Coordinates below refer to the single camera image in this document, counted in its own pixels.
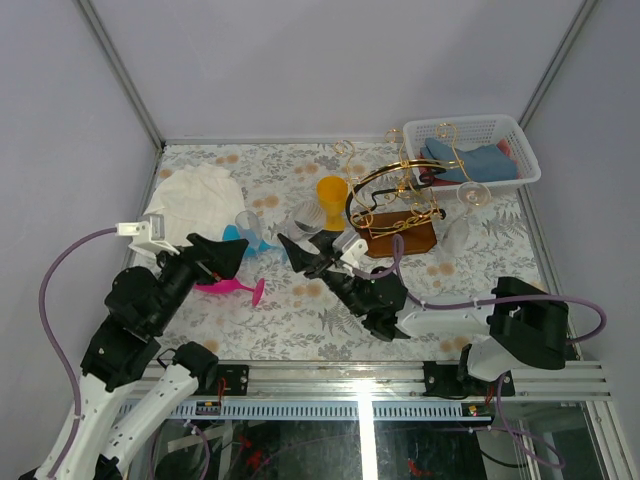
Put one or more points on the pink plastic wine glass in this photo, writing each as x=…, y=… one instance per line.
x=225, y=287

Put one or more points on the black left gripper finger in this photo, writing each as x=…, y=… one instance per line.
x=221, y=259
x=195, y=239

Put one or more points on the ribbed clear wine glass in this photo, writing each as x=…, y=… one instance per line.
x=305, y=220

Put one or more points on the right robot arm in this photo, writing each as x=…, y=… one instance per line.
x=511, y=326

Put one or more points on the white plastic basket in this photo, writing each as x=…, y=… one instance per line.
x=468, y=132

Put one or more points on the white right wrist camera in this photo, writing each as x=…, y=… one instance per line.
x=350, y=247

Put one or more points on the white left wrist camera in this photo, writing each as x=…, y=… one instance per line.
x=147, y=235

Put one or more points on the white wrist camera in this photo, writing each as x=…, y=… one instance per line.
x=350, y=247
x=147, y=235

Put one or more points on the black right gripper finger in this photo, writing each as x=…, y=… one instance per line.
x=323, y=241
x=302, y=261

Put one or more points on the blue cloth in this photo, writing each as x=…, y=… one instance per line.
x=480, y=162

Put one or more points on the blue plastic wine glass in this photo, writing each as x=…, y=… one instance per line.
x=232, y=233

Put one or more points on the slotted cable duct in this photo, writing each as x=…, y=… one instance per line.
x=332, y=410

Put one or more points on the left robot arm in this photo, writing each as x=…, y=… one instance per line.
x=95, y=442

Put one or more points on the yellow plastic goblet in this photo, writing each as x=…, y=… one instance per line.
x=332, y=192

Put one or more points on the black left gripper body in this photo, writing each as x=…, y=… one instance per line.
x=179, y=278

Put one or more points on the white cloth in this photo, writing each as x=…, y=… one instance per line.
x=203, y=200

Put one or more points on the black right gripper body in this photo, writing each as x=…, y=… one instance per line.
x=345, y=286

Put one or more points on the aluminium mounting rail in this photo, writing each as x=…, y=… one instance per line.
x=579, y=381

